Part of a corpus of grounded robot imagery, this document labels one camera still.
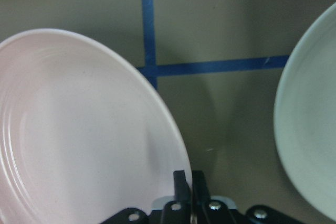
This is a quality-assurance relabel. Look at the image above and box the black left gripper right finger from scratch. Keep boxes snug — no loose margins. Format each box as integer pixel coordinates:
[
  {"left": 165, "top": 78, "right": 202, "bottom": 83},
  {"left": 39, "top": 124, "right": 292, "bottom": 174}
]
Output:
[{"left": 192, "top": 170, "right": 231, "bottom": 223}]

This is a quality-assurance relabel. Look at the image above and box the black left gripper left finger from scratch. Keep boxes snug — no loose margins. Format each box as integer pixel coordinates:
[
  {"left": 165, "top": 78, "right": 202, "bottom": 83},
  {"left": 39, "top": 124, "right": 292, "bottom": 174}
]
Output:
[{"left": 162, "top": 170, "right": 192, "bottom": 224}]

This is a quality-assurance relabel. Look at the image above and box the pink plate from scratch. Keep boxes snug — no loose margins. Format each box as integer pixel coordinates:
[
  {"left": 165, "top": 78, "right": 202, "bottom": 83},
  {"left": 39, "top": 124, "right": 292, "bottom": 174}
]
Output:
[{"left": 1, "top": 29, "right": 192, "bottom": 223}]

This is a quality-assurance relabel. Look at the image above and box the cream white plate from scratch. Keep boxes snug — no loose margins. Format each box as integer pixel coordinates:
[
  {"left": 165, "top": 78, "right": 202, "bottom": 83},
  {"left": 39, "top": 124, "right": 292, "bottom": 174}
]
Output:
[{"left": 274, "top": 5, "right": 335, "bottom": 219}]

